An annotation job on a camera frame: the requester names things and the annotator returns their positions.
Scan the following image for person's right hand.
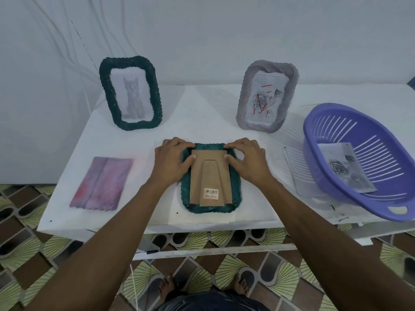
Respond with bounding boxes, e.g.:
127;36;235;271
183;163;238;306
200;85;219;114
223;137;277;190

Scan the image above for person's left hand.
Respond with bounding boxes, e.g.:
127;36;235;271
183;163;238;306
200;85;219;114
147;137;197;190

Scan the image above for green frame with cardboard back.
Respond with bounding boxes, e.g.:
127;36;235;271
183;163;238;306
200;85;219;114
180;143;243;214

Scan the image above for person's left forearm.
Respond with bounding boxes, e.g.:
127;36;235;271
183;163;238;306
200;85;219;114
24;182;179;311

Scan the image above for person's right forearm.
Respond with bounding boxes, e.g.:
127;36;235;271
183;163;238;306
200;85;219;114
255;177;415;311

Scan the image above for clear plastic sheet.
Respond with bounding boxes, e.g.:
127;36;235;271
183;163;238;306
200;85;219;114
283;146;326;198

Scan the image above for purple plastic basket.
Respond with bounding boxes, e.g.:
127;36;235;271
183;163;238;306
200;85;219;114
303;103;415;222

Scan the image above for pink purple cloth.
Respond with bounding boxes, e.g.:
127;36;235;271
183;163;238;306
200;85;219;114
69;157;135;212

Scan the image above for loose rose picture print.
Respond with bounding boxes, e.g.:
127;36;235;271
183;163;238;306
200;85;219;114
317;142;378;194

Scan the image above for white table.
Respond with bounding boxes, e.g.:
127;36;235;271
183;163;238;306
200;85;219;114
37;83;415;261

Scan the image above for person's right foot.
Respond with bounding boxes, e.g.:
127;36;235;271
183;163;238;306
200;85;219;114
231;275;249;296

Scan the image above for person's foot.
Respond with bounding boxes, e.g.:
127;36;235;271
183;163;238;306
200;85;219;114
231;275;249;296
158;275;176;301

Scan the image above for person's left foot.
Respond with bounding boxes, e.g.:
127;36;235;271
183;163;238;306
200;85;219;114
158;275;176;301

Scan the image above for person's dark shorts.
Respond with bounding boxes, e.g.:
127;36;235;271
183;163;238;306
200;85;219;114
158;289;270;311

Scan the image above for grey frame with rose picture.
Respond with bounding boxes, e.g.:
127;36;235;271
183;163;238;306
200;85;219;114
236;60;300;134

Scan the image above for green frame with cat picture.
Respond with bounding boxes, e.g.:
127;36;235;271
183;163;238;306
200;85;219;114
99;56;163;131

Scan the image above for white floor cable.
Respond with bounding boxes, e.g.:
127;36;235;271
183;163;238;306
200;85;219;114
129;262;140;311

